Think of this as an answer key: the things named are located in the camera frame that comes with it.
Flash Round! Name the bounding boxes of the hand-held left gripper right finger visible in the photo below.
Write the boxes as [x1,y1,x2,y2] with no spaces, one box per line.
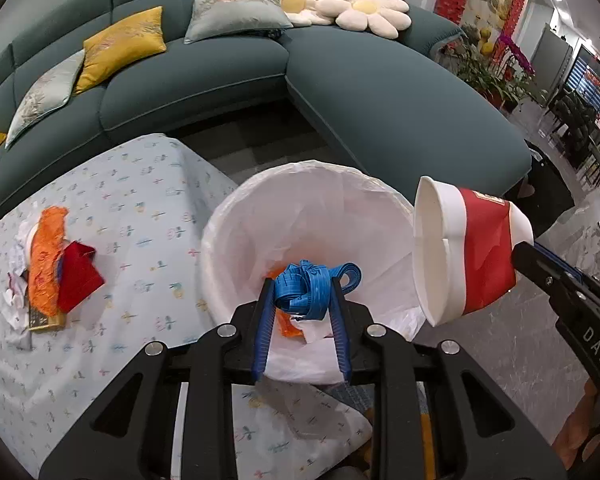
[330,277,568,480]

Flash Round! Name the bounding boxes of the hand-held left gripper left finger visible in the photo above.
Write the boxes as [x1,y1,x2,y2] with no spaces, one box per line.
[39,279,281,480]

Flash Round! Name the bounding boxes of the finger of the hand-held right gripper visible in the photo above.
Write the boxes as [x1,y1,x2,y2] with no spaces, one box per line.
[511,241,587,302]

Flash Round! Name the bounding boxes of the red and white paper cup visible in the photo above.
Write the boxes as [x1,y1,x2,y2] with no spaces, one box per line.
[412,176,535,328]

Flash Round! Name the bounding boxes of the blue measuring tape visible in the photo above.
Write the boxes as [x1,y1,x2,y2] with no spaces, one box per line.
[272,259,363,322]

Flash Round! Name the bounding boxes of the bin with white bag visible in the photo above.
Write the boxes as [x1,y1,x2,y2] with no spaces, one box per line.
[200,160,428,388]

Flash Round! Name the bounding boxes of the white tissue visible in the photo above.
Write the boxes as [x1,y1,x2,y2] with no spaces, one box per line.
[2,220,46,333]

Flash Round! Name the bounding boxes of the person's right hand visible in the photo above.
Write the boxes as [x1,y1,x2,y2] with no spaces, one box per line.
[552,377,600,467]

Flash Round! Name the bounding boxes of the orange scrap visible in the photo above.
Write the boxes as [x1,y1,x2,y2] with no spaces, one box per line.
[275,310,306,338]

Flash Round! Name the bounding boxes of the white paper scrap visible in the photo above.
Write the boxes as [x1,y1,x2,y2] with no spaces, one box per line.
[295,317,337,346]

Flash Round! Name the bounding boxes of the black floor mat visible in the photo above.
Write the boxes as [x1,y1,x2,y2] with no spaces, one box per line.
[510,140,576,236]

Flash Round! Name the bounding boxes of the dark dining chairs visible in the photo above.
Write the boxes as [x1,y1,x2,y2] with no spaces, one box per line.
[550,87,600,188]

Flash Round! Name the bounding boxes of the light blue printed tablecloth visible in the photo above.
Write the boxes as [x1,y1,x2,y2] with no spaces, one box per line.
[0,132,376,480]

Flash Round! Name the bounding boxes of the potted green plant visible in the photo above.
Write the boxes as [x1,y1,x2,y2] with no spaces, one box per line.
[445,25,548,111]

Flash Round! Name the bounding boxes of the red cloth piece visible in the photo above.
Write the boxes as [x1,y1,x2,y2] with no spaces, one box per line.
[56,241,106,313]

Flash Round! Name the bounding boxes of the dark green sofa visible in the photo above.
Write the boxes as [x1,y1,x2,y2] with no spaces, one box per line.
[0,0,533,231]

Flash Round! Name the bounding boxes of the black gold-edged box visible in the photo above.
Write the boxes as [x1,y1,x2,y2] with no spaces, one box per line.
[27,305,66,333]

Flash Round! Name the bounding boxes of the orange crumpled wrapper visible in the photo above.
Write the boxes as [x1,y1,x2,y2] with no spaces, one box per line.
[27,206,71,318]

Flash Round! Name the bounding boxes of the grey-blue embroidered cushion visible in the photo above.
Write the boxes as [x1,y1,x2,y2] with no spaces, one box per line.
[5,49,87,150]
[183,0,293,45]

